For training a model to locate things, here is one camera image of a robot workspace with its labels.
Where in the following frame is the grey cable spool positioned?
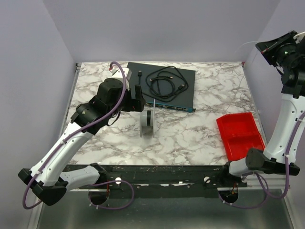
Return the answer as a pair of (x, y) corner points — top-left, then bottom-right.
(139, 99), (155, 137)

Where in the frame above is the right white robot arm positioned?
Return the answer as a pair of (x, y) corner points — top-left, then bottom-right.
(227, 31), (305, 177)

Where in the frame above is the dark network switch box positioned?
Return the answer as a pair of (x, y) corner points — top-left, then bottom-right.
(127, 62), (196, 113)

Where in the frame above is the red plastic tray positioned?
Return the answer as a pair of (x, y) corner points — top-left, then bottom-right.
(216, 112), (265, 161)

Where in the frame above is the thin white wire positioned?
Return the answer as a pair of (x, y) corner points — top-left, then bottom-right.
(226, 42), (259, 113)

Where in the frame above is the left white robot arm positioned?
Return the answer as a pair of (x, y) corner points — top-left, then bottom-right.
(18, 78), (145, 209)

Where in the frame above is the black USB cable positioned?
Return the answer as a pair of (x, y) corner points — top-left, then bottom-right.
(137, 66), (188, 102)

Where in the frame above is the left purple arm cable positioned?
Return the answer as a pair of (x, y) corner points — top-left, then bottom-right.
(22, 61), (127, 210)

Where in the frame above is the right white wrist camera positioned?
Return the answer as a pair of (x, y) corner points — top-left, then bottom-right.
(293, 31), (305, 44)

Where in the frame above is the aluminium frame rail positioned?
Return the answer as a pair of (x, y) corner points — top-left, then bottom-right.
(58, 62), (82, 138)

